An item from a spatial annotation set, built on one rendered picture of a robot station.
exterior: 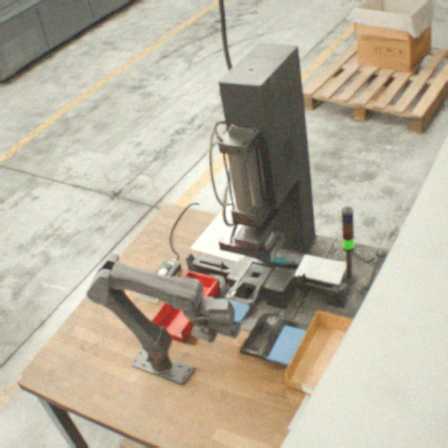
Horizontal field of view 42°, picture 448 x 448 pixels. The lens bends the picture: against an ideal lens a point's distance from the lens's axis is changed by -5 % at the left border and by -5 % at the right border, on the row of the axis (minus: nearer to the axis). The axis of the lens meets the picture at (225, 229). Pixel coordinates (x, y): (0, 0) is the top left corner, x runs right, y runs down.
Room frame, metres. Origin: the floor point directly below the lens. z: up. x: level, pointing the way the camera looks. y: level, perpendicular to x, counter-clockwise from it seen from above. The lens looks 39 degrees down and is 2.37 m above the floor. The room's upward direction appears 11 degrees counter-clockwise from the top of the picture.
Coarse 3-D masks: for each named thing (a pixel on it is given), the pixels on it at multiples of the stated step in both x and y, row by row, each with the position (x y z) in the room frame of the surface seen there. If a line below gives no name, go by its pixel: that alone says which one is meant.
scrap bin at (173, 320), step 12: (192, 276) 1.53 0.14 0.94; (204, 276) 1.51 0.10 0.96; (204, 288) 1.50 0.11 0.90; (216, 288) 1.46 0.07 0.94; (168, 312) 1.41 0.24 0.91; (180, 312) 1.41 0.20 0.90; (168, 324) 1.37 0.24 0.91; (180, 324) 1.36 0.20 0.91; (192, 324) 1.32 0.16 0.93; (180, 336) 1.29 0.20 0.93
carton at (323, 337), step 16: (320, 320) 1.23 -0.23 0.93; (336, 320) 1.20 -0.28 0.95; (352, 320) 1.17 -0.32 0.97; (304, 336) 1.15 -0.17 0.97; (320, 336) 1.19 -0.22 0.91; (336, 336) 1.18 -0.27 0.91; (304, 352) 1.14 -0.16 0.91; (320, 352) 1.13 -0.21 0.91; (288, 368) 1.05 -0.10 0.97; (304, 368) 1.08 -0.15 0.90; (320, 368) 1.07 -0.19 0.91; (288, 384) 1.03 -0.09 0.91; (304, 384) 1.01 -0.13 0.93
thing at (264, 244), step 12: (276, 216) 1.48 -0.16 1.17; (228, 228) 1.51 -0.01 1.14; (240, 228) 1.44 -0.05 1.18; (252, 228) 1.42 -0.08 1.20; (264, 228) 1.42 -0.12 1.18; (228, 240) 1.45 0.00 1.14; (240, 240) 1.39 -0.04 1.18; (252, 240) 1.38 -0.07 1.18; (264, 240) 1.40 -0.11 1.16; (276, 240) 1.40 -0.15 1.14; (228, 252) 1.43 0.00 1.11; (240, 252) 1.41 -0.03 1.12; (252, 252) 1.38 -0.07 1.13; (264, 252) 1.36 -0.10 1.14; (276, 252) 1.38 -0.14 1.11
